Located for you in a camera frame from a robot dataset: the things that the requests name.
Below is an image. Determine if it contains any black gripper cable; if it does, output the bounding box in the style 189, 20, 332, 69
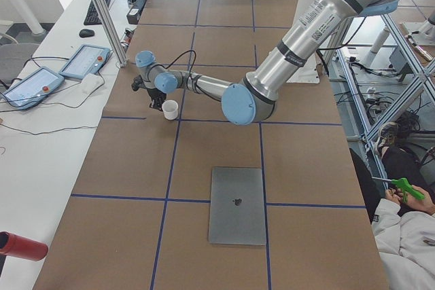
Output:
166, 49, 198, 91

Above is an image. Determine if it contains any green plastic tool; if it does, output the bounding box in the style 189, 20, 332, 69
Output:
372, 177, 425, 203

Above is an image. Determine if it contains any near teach pendant tablet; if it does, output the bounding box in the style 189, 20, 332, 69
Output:
1, 67, 65, 110

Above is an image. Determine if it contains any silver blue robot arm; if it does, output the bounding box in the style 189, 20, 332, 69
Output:
131, 0, 398, 125

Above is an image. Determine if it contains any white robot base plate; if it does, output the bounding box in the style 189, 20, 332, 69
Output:
267, 50, 321, 84

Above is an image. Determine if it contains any far teach pendant tablet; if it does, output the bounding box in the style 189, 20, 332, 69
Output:
59, 44, 111, 79

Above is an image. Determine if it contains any black keyboard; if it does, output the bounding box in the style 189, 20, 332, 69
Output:
83, 0, 113, 26

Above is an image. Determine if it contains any white plastic cup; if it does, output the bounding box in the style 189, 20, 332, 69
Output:
162, 100, 179, 120

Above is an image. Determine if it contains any seated person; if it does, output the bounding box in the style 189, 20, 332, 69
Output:
351, 122, 434, 289

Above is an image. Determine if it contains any grey closed laptop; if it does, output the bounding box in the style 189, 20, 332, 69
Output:
208, 166, 266, 246

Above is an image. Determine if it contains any red cylinder bottle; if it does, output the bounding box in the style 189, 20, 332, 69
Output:
1, 232, 48, 261

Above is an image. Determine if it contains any white cloth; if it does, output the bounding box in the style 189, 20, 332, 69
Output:
80, 73, 104, 95

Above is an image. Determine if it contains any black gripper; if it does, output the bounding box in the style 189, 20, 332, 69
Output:
147, 88, 167, 111

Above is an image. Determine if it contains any black computer mouse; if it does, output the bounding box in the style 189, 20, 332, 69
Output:
79, 29, 95, 38

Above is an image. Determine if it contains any teach pendant tablet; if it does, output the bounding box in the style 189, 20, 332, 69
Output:
59, 44, 111, 79
1, 67, 65, 110

